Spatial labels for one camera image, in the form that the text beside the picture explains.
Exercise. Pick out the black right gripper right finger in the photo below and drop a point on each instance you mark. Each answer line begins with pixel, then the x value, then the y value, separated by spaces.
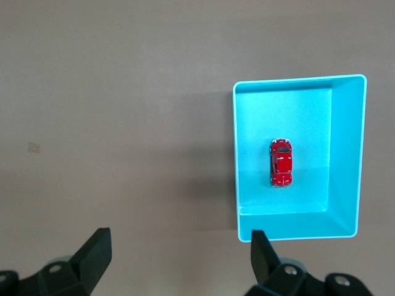
pixel 284 280

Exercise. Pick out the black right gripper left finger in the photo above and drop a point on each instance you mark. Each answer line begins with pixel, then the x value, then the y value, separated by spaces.
pixel 77 277

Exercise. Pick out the blue plastic box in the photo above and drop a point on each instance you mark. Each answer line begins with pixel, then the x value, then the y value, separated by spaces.
pixel 308 123

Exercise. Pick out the red beetle toy car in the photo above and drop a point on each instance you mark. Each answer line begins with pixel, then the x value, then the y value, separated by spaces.
pixel 281 166

